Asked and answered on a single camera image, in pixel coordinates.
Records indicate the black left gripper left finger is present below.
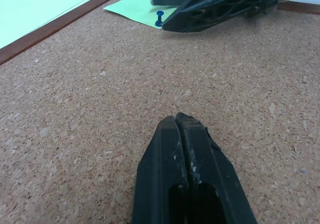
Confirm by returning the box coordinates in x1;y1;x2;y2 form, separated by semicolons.
131;115;190;224

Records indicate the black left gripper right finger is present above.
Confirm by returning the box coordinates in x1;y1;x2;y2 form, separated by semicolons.
174;112;259;224

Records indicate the green paper note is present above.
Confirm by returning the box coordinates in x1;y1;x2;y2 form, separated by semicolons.
103;0;176;30

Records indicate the blue pushpin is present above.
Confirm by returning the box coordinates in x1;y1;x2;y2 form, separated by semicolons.
154;11;165;27

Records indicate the cork board with wooden frame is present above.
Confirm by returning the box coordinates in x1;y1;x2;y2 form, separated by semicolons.
0;0;320;224

